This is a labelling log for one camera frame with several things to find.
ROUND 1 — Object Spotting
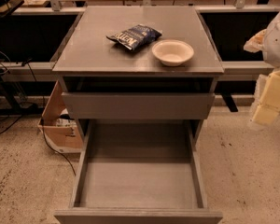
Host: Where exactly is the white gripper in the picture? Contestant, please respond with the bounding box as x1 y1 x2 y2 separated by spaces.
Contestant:
250 69 280 126

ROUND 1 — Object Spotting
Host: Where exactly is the grey drawer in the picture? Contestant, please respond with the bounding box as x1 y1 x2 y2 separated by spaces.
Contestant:
62 92 215 119
55 121 223 224

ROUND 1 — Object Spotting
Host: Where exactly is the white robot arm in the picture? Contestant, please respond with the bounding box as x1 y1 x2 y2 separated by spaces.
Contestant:
244 11 280 129

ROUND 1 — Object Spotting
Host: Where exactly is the grey drawer cabinet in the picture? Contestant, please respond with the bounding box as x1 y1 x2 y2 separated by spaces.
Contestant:
53 6 224 141

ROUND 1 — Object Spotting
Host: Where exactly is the grey top drawer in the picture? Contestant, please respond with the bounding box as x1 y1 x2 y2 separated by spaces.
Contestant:
62 92 215 119

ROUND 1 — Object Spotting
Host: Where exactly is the white bowl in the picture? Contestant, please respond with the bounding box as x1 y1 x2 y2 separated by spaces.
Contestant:
152 40 194 67

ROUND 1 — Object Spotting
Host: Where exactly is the blue chip bag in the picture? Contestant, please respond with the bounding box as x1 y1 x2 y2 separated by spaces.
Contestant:
106 24 162 50

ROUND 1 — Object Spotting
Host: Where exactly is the cardboard box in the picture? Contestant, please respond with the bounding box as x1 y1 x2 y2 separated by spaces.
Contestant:
38 82 83 153

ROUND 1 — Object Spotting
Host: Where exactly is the black floor cable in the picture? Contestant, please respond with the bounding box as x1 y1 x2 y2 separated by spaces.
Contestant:
39 117 77 176

